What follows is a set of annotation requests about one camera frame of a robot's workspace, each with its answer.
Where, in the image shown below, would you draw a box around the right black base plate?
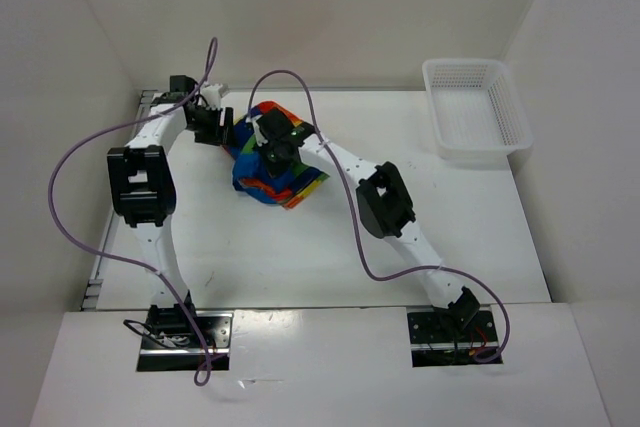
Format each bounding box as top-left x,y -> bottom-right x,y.
406,308 -> 499,368

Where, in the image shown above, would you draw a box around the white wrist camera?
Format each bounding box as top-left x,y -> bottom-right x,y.
197,83 -> 229,110
245,114 -> 268,146

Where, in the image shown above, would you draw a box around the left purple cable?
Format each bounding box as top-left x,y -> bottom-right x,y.
47,36 -> 231,387

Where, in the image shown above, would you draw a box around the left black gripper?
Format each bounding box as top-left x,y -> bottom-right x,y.
186,104 -> 238,148

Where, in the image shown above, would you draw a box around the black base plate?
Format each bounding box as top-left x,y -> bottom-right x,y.
125,312 -> 233,372
406,308 -> 499,368

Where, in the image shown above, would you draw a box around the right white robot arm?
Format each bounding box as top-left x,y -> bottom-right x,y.
251,108 -> 480,340

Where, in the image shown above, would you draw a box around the rainbow striped shorts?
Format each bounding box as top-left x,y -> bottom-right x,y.
224,101 -> 329,209

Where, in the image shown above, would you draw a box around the aluminium table edge rail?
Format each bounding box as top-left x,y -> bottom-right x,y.
81,89 -> 158,311

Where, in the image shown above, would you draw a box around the white plastic basket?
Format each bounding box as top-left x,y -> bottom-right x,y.
422,58 -> 533,160

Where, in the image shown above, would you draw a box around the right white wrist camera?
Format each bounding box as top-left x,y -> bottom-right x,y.
245,114 -> 268,146

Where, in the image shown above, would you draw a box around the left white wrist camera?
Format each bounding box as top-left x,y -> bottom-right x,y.
197,83 -> 229,110

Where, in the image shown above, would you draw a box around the purple cable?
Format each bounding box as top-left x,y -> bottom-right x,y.
47,36 -> 231,387
247,70 -> 511,364

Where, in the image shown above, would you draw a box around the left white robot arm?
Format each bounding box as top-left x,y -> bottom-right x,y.
107,76 -> 235,347

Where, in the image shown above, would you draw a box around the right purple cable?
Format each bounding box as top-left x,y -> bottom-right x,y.
247,70 -> 511,364

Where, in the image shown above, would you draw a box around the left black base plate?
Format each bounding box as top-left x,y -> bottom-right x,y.
125,312 -> 233,372

